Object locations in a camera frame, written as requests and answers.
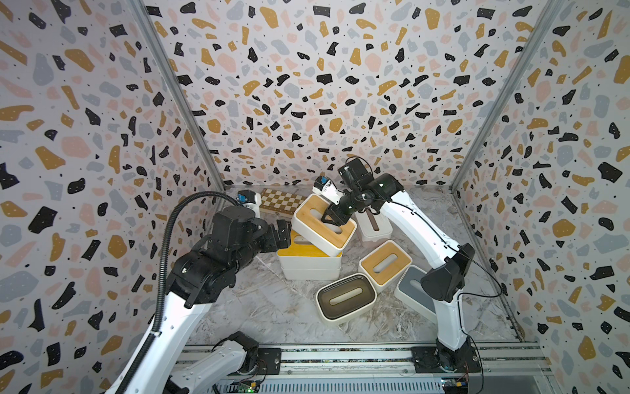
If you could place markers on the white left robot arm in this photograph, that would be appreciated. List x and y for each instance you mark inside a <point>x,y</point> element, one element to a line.
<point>195,283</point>

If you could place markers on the white pink tissue box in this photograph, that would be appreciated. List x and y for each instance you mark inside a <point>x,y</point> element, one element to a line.
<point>373,228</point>

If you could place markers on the light bamboo lid tissue box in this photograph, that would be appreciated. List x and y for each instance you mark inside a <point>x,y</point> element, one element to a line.
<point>329,238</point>

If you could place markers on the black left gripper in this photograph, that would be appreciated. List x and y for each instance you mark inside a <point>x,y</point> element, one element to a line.
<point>278,236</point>

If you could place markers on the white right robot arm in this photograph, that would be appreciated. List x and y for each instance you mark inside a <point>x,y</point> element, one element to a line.
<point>449,260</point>

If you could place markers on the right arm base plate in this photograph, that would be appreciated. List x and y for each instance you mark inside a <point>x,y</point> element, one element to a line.
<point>439,359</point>

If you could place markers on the grey lid tissue box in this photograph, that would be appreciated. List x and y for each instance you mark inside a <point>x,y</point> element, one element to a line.
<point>410,292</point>

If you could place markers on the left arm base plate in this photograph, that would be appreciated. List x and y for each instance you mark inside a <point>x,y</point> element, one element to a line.
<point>263,361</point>

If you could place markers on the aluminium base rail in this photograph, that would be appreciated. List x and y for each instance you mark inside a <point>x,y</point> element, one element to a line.
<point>387,368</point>

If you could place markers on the left corner aluminium post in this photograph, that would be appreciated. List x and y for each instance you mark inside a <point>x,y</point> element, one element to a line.
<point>146,27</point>

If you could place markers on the right corner aluminium post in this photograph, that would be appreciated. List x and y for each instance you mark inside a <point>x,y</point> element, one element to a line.
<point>548,14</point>

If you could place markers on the yellow lid tissue box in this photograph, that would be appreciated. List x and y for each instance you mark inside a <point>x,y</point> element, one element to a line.
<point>311,274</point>
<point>301,254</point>

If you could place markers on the dark brown lid tissue box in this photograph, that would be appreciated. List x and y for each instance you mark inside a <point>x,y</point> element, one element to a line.
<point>345,299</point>

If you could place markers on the corner aluminium post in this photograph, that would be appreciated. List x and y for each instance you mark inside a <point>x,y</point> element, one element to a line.
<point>548,14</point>
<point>146,27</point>

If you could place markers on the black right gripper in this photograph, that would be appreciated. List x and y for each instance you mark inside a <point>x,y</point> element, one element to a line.
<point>342,209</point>

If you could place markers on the wooden chess board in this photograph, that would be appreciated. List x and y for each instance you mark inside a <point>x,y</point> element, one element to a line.
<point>280,202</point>

